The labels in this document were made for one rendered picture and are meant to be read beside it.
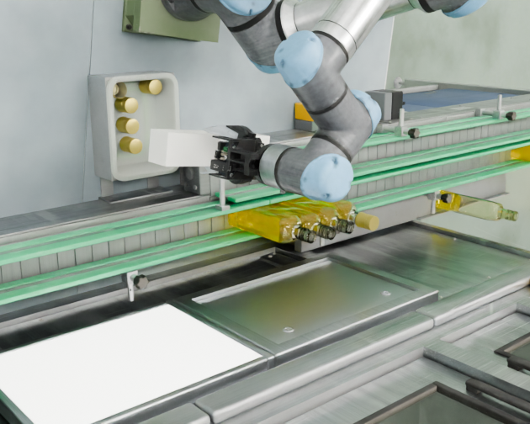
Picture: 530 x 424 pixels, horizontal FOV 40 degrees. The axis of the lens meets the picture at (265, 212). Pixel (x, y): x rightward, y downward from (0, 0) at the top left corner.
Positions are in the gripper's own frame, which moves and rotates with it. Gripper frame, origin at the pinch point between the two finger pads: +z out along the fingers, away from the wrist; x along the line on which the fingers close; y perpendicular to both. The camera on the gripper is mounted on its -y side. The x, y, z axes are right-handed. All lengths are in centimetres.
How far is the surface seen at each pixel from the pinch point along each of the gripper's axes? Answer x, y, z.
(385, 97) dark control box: -12, -78, 26
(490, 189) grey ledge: 15, -132, 21
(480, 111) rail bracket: -11, -116, 19
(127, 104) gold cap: -5.7, 3.5, 27.7
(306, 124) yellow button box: -3, -51, 29
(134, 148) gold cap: 3.8, 1.2, 27.7
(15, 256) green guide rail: 21.9, 32.7, 13.2
